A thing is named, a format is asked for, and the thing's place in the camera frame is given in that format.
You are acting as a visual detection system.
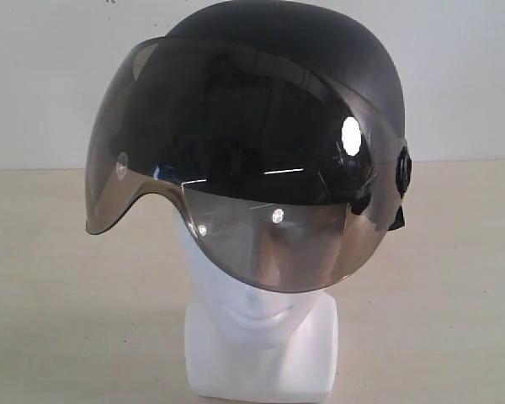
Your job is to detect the white mannequin head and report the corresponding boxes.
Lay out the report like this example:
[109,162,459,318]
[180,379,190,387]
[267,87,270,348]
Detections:
[173,212,338,403]

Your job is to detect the black helmet with tinted visor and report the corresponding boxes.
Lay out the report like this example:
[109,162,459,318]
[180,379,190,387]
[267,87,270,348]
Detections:
[85,1,412,294]

